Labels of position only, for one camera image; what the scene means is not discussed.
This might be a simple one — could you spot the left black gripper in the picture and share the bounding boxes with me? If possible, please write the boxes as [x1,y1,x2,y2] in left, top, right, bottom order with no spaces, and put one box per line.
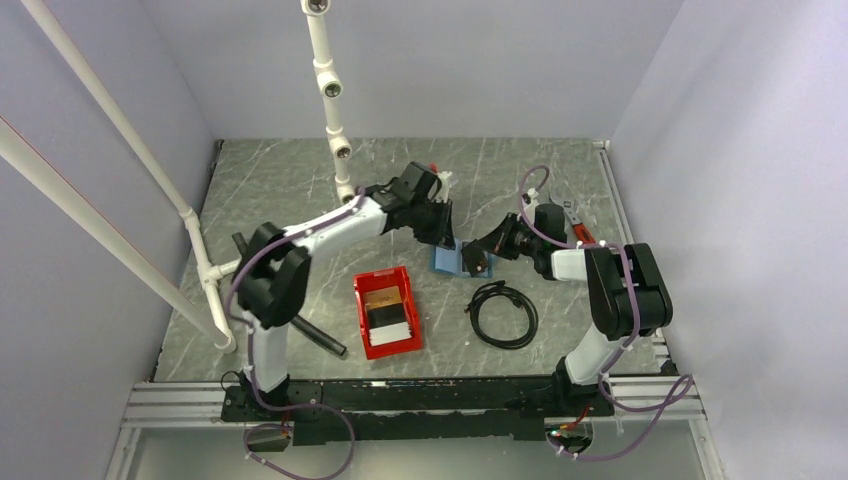
[407,196,456,251]

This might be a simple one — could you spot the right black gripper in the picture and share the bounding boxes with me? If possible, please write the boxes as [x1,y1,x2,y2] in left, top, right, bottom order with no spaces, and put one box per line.
[475,213,543,260]

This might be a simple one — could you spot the blue card holder wallet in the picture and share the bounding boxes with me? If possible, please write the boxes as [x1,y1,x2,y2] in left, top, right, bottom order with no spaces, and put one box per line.
[429,241,494,278]

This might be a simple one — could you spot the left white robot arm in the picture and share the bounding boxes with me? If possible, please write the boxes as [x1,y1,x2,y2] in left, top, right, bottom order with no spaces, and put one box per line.
[225,162,456,420]

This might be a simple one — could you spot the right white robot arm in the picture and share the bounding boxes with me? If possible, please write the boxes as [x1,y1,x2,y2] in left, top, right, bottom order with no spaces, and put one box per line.
[461,203,673,415]

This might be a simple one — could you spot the gold card in bin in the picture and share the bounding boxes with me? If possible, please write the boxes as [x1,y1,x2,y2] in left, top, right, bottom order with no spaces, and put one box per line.
[363,286,403,311]

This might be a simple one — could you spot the white card stack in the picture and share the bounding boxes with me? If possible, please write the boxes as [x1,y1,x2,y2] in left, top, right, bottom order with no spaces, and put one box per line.
[368,322,413,347]

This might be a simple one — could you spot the red plastic bin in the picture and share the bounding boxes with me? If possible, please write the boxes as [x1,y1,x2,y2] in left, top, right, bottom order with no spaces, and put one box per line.
[353,266,423,360]

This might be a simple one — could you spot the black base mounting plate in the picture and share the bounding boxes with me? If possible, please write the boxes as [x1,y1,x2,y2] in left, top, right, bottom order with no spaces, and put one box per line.
[221,375,614,446]

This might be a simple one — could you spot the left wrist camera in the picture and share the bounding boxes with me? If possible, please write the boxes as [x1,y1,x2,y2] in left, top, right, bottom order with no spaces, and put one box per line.
[429,164,457,203]

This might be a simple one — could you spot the red handled adjustable wrench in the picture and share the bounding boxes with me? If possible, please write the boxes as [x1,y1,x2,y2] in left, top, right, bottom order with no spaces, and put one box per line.
[549,193,596,244]

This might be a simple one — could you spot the coiled black cable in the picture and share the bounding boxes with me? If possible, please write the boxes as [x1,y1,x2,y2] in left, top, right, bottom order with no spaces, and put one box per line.
[466,280,539,350]

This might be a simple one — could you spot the black corrugated hose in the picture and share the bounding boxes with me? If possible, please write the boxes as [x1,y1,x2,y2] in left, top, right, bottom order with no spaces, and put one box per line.
[231,231,348,359]

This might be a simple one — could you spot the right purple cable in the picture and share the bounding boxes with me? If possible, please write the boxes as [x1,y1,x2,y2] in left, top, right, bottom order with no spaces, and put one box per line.
[517,165,696,464]

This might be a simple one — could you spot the aluminium rail frame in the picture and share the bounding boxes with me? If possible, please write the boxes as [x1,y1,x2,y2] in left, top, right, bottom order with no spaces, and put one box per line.
[105,139,723,480]

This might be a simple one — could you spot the white PVC pipe frame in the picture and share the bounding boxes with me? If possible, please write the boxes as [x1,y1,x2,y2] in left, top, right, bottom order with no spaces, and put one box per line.
[0,0,359,354]

